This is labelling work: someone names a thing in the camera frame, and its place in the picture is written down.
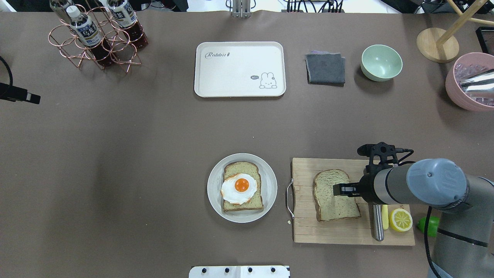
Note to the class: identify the tea bottle three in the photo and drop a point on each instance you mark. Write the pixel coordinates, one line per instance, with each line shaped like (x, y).
(59, 7)

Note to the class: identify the fried egg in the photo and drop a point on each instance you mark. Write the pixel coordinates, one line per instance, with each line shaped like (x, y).
(239, 188)

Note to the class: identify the wooden cutting board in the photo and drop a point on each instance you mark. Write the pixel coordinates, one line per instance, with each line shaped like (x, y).
(347, 231)

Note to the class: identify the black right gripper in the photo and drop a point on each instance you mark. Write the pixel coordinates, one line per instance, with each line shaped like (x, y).
(366, 189)

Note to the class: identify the wooden mug tree stand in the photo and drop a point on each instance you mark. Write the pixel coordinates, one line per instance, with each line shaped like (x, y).
(440, 45)

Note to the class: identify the green bowl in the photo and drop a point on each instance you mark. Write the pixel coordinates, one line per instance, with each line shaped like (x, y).
(380, 62)

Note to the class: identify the grey folded cloth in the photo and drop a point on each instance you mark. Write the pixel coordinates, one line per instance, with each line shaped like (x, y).
(325, 68)

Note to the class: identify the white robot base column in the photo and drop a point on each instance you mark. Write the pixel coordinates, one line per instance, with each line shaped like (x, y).
(252, 271)

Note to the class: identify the metal cylinder tool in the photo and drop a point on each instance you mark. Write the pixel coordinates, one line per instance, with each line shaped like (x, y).
(376, 222)

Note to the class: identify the yellow plastic knife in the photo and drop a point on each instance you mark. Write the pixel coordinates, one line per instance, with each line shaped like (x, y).
(385, 217)

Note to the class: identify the pink bowl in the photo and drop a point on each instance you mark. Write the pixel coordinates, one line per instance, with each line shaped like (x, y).
(453, 89)

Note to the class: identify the green lime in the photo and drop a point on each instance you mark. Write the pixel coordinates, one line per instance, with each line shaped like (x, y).
(433, 225)

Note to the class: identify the copper wire bottle rack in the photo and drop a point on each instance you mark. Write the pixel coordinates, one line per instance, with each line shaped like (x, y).
(105, 33)

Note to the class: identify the tea bottle one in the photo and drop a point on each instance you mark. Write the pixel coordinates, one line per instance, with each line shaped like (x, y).
(90, 36)

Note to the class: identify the plain bread slice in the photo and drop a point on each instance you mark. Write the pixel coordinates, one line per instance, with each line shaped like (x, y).
(328, 206)

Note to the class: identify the cream rabbit tray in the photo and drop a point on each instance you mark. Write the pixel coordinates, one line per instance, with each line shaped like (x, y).
(239, 69)

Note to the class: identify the aluminium frame post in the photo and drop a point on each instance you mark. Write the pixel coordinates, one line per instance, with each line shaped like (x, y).
(241, 8)

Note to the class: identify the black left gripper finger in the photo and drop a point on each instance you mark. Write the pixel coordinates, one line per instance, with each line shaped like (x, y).
(17, 94)

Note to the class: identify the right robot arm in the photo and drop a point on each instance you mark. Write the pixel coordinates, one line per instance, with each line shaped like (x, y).
(465, 201)

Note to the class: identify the tea bottle two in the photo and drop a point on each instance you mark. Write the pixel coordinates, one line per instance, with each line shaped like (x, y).
(125, 16)

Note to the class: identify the half lemon slice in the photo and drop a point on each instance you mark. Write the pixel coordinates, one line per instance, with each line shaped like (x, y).
(400, 220)

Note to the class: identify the metal scoop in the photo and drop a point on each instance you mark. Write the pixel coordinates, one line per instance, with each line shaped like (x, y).
(480, 85)

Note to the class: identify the white round plate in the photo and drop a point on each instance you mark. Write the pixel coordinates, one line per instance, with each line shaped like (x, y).
(268, 188)

